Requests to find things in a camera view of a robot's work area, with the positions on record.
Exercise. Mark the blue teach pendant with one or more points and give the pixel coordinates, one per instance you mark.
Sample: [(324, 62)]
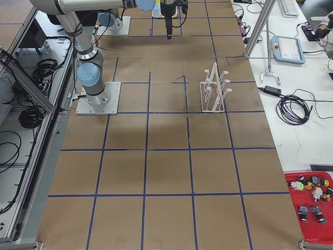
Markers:
[(287, 49)]

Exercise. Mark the black power adapter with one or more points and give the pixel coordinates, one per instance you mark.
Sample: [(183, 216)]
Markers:
[(272, 90)]

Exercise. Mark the red parts tray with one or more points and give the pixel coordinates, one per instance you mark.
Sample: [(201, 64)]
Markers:
[(311, 194)]

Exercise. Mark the reacher grabber tool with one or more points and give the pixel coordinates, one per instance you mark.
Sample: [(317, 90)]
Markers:
[(269, 73)]

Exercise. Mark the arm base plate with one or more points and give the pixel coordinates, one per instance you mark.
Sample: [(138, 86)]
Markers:
[(124, 31), (105, 103)]

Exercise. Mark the white keyboard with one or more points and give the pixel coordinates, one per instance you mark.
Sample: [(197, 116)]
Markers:
[(288, 8)]

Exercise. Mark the cream serving tray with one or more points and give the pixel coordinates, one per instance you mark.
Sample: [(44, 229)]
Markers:
[(156, 11)]

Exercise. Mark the aluminium frame post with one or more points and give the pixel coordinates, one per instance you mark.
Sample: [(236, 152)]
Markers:
[(261, 21)]

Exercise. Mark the white wire cup rack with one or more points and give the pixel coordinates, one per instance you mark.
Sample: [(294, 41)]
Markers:
[(213, 91)]

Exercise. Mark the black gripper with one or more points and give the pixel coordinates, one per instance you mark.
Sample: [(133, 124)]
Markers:
[(167, 10)]

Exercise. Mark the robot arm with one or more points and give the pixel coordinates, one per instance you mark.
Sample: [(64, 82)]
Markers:
[(90, 71), (110, 21)]

